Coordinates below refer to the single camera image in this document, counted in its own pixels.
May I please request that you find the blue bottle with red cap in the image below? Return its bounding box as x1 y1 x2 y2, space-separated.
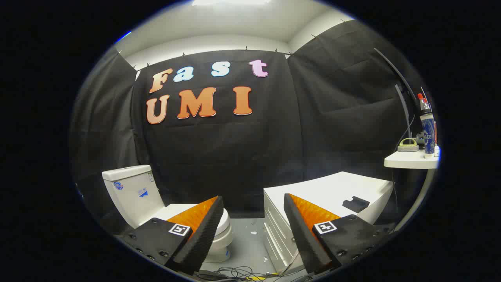
417 93 436 158

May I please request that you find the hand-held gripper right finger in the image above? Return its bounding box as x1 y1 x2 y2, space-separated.
283 193 398 275

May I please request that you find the white toilet lid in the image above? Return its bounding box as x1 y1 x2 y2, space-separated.
162 204 232 236

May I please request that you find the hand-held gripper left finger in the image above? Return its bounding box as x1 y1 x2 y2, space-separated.
117 196 224 275

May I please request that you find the grey shelf pole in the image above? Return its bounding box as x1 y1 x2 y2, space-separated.
393 168 436 232

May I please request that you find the white side shelf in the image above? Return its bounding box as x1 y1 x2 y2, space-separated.
384 146 441 170

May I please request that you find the white drawer cabinet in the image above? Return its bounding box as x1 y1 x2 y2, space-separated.
263 171 394 275

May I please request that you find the white toilet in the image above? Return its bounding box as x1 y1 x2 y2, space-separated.
102 164 234 263

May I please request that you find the black backdrop cloth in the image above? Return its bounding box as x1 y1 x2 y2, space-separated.
70 20 431 235

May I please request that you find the ceiling light panel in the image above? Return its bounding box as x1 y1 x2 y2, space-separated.
191 0 271 6

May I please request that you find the tangle of black cables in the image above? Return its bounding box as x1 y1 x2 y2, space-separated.
196 266 314 282

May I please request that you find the small black tray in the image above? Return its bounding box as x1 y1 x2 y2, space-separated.
342 196 370 213

